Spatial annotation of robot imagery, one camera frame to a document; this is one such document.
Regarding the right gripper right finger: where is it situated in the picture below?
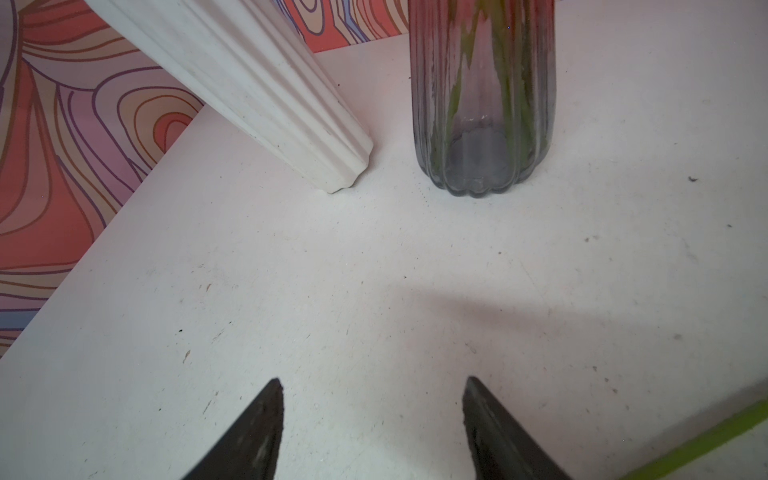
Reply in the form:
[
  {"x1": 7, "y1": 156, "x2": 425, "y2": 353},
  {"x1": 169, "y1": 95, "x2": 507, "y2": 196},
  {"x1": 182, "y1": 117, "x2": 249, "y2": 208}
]
[{"x1": 462, "y1": 376, "x2": 571, "y2": 480}]

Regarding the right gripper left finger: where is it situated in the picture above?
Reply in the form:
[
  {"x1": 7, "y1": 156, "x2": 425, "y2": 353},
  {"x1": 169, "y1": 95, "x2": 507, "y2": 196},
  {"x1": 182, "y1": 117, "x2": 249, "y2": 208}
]
[{"x1": 183, "y1": 378, "x2": 285, "y2": 480}]

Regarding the pink grey glass vase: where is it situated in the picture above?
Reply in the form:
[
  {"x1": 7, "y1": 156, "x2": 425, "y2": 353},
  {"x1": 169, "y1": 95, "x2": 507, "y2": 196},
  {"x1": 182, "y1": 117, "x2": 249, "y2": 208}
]
[{"x1": 408, "y1": 0, "x2": 556, "y2": 198}]

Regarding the bunch of artificial flowers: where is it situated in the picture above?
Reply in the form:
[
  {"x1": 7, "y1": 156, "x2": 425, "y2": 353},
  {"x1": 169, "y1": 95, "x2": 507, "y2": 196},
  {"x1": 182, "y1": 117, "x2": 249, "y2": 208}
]
[{"x1": 621, "y1": 398, "x2": 767, "y2": 480}]

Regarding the white ribbed ceramic vase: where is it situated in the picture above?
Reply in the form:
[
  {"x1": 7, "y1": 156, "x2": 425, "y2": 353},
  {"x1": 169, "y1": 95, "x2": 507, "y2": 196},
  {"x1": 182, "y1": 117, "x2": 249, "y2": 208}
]
[{"x1": 88, "y1": 0, "x2": 374, "y2": 193}]

